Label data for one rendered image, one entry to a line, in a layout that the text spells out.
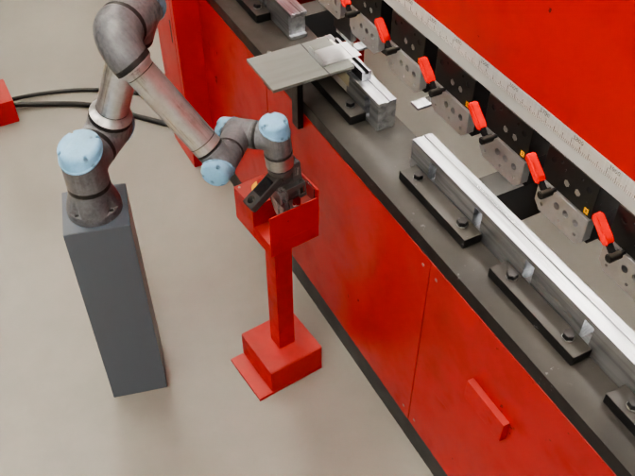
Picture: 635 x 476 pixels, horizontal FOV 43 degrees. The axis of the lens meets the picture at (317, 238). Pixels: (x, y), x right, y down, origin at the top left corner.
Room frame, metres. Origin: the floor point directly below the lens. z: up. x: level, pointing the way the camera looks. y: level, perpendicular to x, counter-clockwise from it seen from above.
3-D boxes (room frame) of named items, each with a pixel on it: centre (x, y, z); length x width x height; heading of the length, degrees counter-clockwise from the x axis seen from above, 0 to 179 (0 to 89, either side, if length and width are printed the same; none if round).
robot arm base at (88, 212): (1.64, 0.62, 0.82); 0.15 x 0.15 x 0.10
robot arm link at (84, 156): (1.65, 0.62, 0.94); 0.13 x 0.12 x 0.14; 164
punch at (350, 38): (2.09, -0.08, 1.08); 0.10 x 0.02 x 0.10; 28
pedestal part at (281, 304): (1.69, 0.12, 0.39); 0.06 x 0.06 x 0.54; 34
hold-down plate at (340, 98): (2.03, -0.05, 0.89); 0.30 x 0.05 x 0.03; 28
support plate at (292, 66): (2.02, 0.05, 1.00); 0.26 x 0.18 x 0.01; 118
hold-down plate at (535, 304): (1.18, -0.50, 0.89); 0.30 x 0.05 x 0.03; 28
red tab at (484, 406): (1.11, -0.42, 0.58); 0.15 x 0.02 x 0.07; 28
